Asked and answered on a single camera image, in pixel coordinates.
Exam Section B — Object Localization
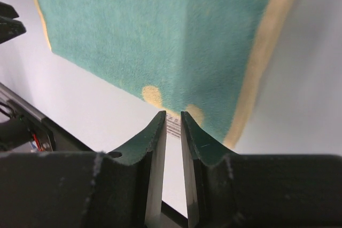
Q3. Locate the aluminium front rail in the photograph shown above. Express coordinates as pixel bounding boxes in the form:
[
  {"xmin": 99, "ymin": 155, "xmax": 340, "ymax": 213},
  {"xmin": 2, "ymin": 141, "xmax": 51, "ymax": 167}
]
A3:
[{"xmin": 1, "ymin": 83, "xmax": 46, "ymax": 122}]

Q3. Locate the pale yellow towel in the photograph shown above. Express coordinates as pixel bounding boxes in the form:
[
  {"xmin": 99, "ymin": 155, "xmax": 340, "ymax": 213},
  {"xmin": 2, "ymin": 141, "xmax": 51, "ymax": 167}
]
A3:
[{"xmin": 34, "ymin": 0, "xmax": 294, "ymax": 147}]

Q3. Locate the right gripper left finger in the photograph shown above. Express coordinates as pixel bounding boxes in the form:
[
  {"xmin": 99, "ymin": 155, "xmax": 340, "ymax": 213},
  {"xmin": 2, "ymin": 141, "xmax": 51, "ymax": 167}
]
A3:
[{"xmin": 1, "ymin": 111, "xmax": 166, "ymax": 227}]

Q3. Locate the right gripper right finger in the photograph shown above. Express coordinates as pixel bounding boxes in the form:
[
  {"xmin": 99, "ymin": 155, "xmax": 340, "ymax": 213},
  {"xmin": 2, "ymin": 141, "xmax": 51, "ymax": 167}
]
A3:
[{"xmin": 181, "ymin": 112, "xmax": 341, "ymax": 227}]

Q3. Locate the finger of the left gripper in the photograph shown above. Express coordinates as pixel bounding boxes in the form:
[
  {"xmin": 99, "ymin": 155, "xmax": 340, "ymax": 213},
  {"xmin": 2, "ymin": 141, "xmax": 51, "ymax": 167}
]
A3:
[
  {"xmin": 0, "ymin": 17, "xmax": 26, "ymax": 44},
  {"xmin": 0, "ymin": 2, "xmax": 19, "ymax": 19}
]

